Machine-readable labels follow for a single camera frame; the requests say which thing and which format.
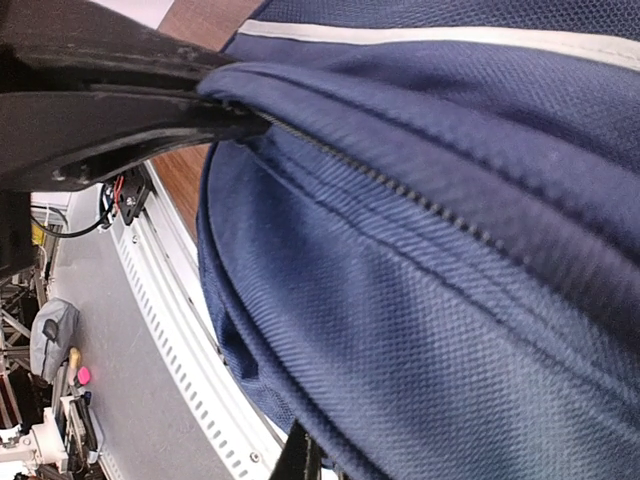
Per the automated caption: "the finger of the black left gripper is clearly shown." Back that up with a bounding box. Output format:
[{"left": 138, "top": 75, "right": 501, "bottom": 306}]
[
  {"left": 1, "top": 92, "right": 269, "bottom": 192},
  {"left": 1, "top": 1, "right": 232, "bottom": 93}
]

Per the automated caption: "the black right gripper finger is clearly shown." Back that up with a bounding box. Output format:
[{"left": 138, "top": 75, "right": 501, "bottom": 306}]
[{"left": 269, "top": 421, "right": 323, "bottom": 480}]

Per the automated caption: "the navy blue student backpack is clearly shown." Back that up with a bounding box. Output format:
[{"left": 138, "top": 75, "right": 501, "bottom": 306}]
[{"left": 197, "top": 1, "right": 639, "bottom": 479}]

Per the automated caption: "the grey covered background object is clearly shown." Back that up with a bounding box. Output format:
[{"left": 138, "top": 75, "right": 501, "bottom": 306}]
[{"left": 29, "top": 298, "right": 80, "bottom": 384}]

